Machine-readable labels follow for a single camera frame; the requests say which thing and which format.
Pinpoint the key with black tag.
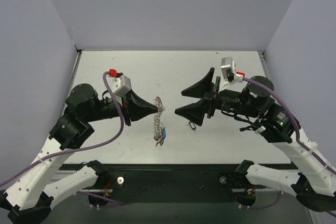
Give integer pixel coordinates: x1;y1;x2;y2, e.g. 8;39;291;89
188;121;197;131

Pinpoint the metal keyring disc with rings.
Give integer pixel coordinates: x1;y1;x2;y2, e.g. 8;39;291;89
153;96;165;141

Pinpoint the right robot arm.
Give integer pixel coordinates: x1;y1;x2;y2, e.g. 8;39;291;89
175;69;335;212

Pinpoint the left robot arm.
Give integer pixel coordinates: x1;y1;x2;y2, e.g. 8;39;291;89
1;83;158;223

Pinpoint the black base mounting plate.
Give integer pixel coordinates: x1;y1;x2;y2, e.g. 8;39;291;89
61;163;266;210

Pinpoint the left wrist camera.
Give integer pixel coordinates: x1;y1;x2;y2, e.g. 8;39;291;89
108;69;132;98

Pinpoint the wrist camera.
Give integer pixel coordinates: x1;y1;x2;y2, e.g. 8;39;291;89
108;69;132;98
219;57;245;92

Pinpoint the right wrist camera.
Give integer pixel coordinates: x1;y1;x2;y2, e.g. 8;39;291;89
219;57;245;92

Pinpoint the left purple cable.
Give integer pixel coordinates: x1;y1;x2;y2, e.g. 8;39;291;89
0;71;125;188

